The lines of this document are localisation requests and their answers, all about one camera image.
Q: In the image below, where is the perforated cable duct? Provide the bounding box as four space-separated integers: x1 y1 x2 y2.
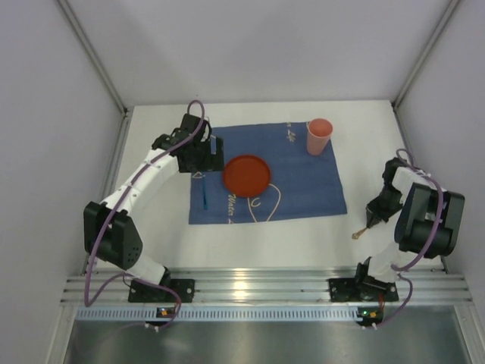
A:
76 306 383 322

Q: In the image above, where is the red plate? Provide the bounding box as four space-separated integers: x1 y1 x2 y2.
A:
222 155 271 198

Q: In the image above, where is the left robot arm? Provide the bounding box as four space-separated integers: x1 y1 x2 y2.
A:
83 113 224 285

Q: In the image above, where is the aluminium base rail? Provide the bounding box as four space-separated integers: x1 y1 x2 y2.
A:
60 267 473 306

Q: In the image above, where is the blue handled utensil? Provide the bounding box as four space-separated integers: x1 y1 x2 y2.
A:
202 175 208 211

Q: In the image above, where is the gold spoon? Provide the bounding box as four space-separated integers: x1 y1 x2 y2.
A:
352 227 368 240

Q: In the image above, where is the left frame post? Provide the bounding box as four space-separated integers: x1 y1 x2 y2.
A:
52 0 128 115

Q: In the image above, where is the blue cloth placemat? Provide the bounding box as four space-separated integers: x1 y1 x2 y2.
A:
189 122 347 225

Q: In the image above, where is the right frame post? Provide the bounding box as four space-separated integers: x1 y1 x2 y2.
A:
392 0 465 111

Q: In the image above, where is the frame post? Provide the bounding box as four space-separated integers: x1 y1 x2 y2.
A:
392 0 465 111
52 0 128 115

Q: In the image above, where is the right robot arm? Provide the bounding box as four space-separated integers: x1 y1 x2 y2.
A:
355 158 465 290

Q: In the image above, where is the pink plastic cup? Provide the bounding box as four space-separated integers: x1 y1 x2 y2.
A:
307 118 333 156

